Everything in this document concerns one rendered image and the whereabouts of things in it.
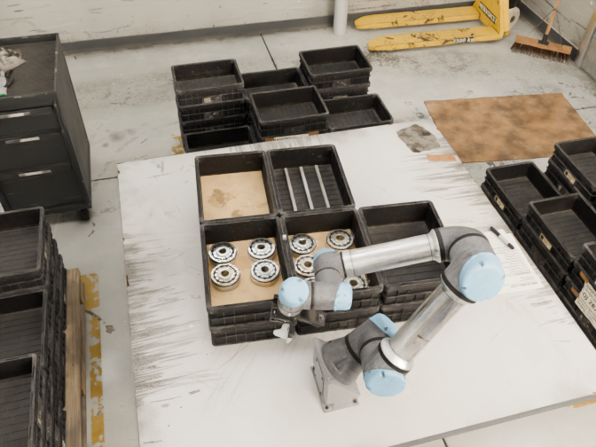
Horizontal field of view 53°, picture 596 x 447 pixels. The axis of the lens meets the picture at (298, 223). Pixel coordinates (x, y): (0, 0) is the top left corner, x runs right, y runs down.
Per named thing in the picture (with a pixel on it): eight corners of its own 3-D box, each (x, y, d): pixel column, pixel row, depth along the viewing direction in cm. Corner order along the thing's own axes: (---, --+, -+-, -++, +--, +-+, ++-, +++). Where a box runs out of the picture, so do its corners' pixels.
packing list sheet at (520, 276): (548, 286, 231) (549, 286, 231) (495, 298, 227) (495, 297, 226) (506, 228, 253) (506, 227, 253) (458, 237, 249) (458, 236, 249)
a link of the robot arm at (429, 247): (477, 207, 167) (308, 243, 171) (489, 229, 157) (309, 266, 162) (480, 241, 173) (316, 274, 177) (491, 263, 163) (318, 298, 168)
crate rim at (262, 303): (297, 303, 197) (297, 299, 195) (207, 315, 193) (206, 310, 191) (279, 219, 225) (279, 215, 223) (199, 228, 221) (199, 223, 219)
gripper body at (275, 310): (273, 297, 179) (275, 287, 168) (301, 302, 179) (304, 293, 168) (269, 322, 177) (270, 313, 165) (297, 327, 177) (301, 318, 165)
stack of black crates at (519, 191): (557, 237, 328) (572, 207, 311) (509, 247, 322) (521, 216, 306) (521, 190, 355) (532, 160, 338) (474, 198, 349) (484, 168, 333)
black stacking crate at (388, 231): (460, 298, 212) (467, 278, 204) (380, 309, 208) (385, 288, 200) (426, 221, 240) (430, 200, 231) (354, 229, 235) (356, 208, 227)
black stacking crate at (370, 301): (380, 309, 208) (384, 288, 200) (297, 319, 204) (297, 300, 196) (353, 229, 235) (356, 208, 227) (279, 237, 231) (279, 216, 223)
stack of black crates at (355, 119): (371, 137, 388) (377, 92, 364) (387, 165, 368) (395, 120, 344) (312, 145, 380) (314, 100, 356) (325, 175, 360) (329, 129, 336)
